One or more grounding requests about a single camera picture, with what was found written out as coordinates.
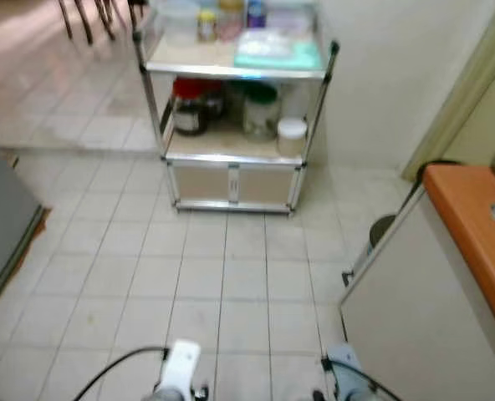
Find orange wooden countertop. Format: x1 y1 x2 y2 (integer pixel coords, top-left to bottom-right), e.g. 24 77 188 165
423 163 495 350

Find black trash bin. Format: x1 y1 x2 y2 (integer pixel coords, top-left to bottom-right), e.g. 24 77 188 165
368 214 398 251

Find white cabinet panel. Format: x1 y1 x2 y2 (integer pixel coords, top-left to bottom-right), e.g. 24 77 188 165
339 188 495 401

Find white-lid plastic jar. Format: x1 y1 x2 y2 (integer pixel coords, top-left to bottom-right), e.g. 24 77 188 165
277 118 309 159

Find teal flat tray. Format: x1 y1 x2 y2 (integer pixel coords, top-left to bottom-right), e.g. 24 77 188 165
233 33 324 72

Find green-lid glass jar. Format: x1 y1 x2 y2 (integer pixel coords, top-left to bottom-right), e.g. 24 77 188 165
242 84 281 140

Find clear plastic bag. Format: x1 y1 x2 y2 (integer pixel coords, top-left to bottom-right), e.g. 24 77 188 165
241 28 297 59

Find blue bottle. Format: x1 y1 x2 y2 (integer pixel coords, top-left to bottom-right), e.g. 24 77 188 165
246 0 268 29

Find brown-lid jar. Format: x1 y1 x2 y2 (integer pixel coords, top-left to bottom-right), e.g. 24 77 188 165
217 0 247 42

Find red-lid glass jar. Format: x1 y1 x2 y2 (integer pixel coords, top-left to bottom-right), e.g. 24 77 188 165
171 78 208 137

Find small yellow-lid jar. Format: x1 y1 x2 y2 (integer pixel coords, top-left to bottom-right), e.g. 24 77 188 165
196 10 218 43

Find clear plastic container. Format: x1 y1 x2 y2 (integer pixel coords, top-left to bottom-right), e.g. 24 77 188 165
158 0 200 46

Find dark wooden chair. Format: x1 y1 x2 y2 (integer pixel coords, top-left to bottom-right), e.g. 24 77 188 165
57 0 148 45

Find pale green door frame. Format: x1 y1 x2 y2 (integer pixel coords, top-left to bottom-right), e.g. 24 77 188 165
401 0 495 181

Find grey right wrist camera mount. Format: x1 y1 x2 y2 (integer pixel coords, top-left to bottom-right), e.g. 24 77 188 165
324 343 367 401

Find metal frame shelf cart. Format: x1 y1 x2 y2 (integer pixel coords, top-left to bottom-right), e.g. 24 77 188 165
133 7 340 216

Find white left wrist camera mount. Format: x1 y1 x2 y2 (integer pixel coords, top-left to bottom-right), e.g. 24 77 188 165
159 339 203 400

